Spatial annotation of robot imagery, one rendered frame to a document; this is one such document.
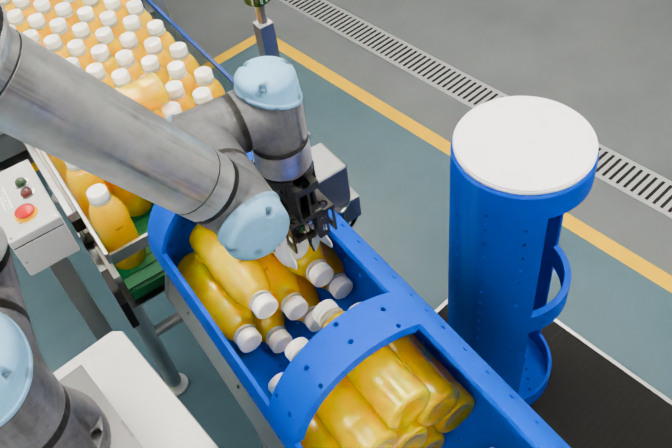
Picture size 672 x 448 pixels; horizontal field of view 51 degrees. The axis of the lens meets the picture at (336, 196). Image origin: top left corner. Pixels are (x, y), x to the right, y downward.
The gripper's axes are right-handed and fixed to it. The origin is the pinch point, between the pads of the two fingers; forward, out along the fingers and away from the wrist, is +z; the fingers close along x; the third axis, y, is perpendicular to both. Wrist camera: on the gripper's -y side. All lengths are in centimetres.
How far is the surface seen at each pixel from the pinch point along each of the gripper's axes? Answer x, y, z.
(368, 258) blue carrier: 6.0, 10.4, -3.1
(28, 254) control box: -35, -40, 11
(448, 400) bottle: 3.5, 30.7, 6.4
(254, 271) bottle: -6.8, -2.8, 2.6
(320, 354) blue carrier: -9.0, 20.3, -5.3
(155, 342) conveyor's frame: -22, -66, 88
